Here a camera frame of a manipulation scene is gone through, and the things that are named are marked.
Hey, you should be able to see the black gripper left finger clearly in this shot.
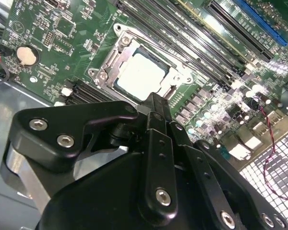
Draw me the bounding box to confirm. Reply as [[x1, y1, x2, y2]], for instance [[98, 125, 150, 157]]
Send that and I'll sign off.
[[0, 92, 180, 220]]

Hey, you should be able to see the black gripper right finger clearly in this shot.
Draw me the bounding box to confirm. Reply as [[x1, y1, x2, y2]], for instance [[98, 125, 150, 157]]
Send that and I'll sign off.
[[159, 94, 288, 230]]

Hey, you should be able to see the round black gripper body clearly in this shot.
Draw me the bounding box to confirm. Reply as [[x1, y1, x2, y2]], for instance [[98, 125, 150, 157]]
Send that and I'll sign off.
[[36, 152, 221, 230]]

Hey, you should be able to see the metal socket cover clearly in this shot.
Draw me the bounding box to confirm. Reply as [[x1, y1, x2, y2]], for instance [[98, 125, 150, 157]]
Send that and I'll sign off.
[[96, 33, 192, 104]]

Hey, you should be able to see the silver green CPU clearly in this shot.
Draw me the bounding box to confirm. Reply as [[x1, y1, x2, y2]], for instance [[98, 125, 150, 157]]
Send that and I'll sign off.
[[116, 46, 170, 101]]

